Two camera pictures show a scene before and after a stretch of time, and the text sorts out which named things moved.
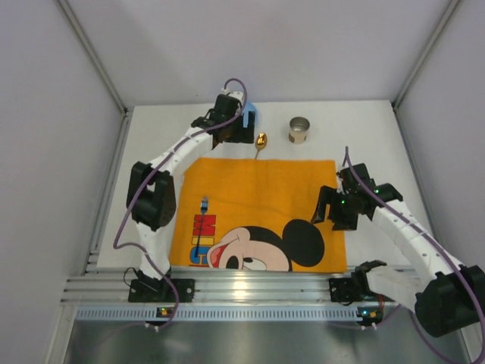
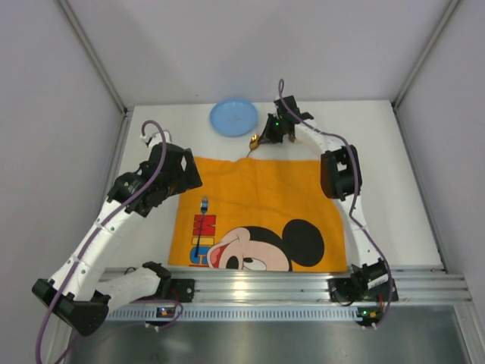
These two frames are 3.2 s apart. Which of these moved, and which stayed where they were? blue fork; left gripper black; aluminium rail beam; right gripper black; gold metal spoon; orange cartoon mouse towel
Moved: right gripper black; left gripper black; gold metal spoon
Stayed: aluminium rail beam; blue fork; orange cartoon mouse towel
